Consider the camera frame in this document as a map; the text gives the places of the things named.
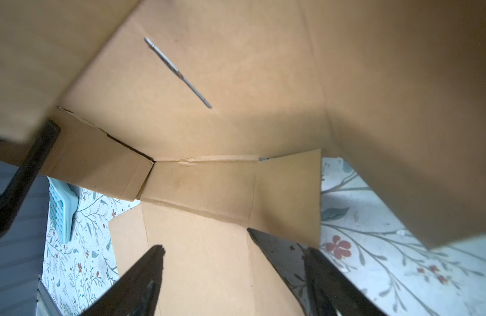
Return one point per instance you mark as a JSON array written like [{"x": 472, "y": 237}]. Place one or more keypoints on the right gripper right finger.
[{"x": 330, "y": 292}]

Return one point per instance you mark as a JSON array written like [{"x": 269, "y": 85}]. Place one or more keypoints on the brown cardboard box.
[{"x": 217, "y": 115}]

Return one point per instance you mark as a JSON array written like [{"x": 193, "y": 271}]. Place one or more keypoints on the floral table mat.
[{"x": 360, "y": 235}]

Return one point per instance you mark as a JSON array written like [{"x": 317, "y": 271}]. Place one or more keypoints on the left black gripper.
[{"x": 14, "y": 195}]

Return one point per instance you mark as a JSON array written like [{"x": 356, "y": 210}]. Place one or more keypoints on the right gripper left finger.
[{"x": 137, "y": 291}]

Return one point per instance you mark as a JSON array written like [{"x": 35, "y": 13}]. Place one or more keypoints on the teal calculator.
[{"x": 63, "y": 203}]

